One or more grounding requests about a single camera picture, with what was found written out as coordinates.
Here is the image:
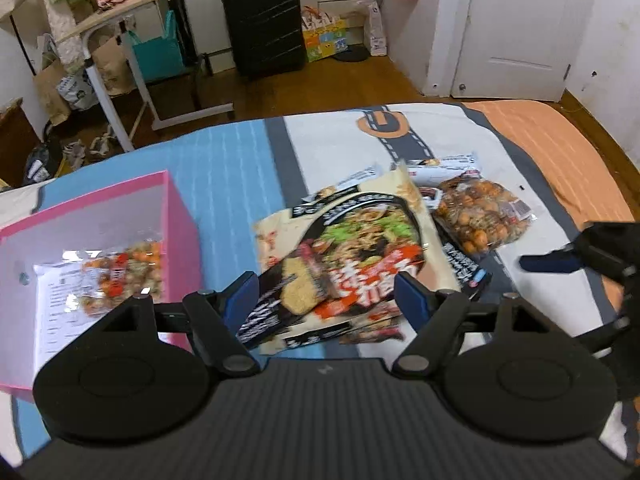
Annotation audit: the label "small red snack packet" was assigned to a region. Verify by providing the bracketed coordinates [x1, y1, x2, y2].
[338, 318, 405, 344]

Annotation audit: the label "black tofu snack packet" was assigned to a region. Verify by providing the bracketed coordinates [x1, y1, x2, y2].
[235, 247, 334, 349]

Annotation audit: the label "large noodle snack bag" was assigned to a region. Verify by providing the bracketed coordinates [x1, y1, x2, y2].
[252, 166, 464, 356]

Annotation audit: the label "clear bag mixed nuts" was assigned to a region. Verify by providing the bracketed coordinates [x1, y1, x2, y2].
[76, 240, 164, 316]

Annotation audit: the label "white snack bar wrapper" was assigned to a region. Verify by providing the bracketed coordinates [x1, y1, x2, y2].
[400, 154, 480, 186]

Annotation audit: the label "clear bag coated peanuts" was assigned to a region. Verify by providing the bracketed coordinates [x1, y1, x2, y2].
[435, 174, 535, 256]

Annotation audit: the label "striped bed cover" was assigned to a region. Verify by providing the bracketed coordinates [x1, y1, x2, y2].
[0, 100, 640, 466]

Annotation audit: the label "pink cardboard box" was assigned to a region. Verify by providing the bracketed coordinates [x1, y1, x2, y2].
[1, 171, 202, 398]

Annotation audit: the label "white printed paper sheet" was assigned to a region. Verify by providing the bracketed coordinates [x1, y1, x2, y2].
[34, 249, 124, 370]

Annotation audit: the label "white door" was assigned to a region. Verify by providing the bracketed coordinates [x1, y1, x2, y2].
[451, 0, 593, 102]

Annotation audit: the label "teal tote bag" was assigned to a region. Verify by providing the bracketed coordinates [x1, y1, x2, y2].
[128, 10, 188, 82]

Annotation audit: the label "dark wooden nightstand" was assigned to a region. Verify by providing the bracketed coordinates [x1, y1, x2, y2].
[0, 98, 40, 188]

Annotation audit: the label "white plastic bag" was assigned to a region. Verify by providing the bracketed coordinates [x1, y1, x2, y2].
[360, 0, 387, 56]

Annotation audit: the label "brown paper bag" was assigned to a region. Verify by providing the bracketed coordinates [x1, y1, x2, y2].
[34, 60, 72, 126]

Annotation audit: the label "colourful gift box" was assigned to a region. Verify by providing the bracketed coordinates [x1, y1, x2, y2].
[302, 6, 348, 63]

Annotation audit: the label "black suitcase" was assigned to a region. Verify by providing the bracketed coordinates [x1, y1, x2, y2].
[221, 0, 307, 82]

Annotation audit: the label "wooden rolling desk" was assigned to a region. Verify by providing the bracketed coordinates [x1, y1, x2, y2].
[55, 0, 256, 154]

